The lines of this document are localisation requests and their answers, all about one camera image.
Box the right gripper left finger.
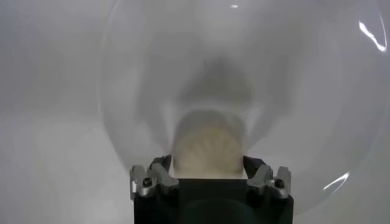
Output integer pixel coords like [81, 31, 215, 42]
[129, 155, 180, 201]

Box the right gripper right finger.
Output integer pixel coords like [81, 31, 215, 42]
[243, 155, 293, 200]

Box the white steamed baozi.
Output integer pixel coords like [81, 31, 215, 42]
[172, 109, 247, 180]

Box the white round plate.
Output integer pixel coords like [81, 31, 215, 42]
[97, 0, 390, 217]

